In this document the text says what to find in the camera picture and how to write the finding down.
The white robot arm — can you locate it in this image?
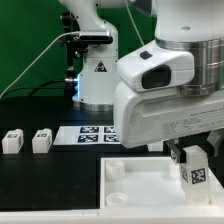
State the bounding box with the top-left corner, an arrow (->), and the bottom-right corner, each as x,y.
59,0 -> 224,148

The white L-shaped obstacle fence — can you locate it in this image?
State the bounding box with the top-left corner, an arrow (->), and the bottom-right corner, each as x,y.
0,207 -> 224,224

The white fiducial marker sheet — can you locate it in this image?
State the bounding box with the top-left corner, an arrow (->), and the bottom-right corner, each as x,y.
54,126 -> 119,145

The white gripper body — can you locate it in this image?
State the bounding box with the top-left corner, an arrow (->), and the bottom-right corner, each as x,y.
113,82 -> 224,148

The black cable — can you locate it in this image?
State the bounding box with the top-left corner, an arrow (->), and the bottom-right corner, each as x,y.
0,79 -> 75,100

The black camera stand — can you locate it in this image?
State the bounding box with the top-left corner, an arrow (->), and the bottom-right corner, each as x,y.
60,12 -> 87,98

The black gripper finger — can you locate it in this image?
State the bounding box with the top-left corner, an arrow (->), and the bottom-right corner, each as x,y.
165,140 -> 186,164
207,128 -> 224,156

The white square tabletop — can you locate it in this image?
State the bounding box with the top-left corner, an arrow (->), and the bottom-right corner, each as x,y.
100,157 -> 224,212

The white cable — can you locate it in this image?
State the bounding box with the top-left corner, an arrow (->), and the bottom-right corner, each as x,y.
0,31 -> 82,100

